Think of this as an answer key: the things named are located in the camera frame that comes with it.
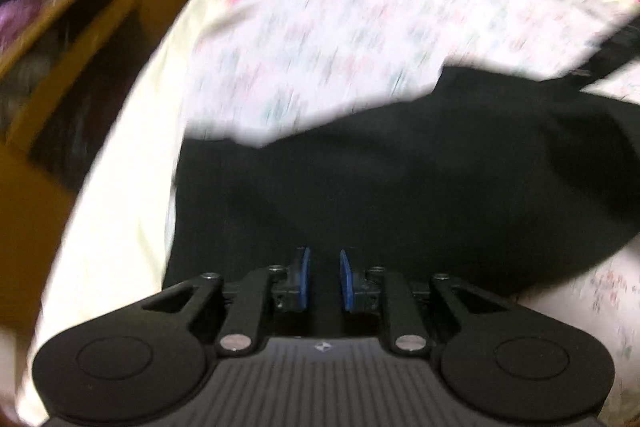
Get black pants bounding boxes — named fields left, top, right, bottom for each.
left=162, top=64, right=640, bottom=338

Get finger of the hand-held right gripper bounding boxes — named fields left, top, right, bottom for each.
left=575, top=19, right=640, bottom=82

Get purple cloth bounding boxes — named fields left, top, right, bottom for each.
left=0, top=0, right=46, bottom=32

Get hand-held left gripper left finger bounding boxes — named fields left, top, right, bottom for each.
left=142, top=247, right=312, bottom=356

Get cartoon printed blanket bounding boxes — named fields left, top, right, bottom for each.
left=20, top=0, right=640, bottom=427

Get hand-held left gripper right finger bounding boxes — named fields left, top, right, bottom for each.
left=339, top=249, right=506, bottom=356

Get wooden cabinet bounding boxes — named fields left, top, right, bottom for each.
left=0, top=0, right=211, bottom=343

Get white floral bed sheet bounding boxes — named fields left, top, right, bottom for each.
left=180, top=0, right=640, bottom=427

